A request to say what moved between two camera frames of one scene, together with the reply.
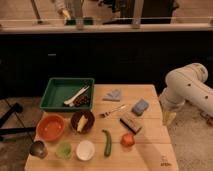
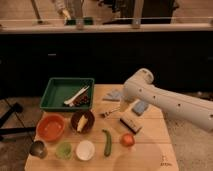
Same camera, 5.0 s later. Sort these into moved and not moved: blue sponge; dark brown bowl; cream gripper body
Moved: cream gripper body
Not moved: blue sponge; dark brown bowl
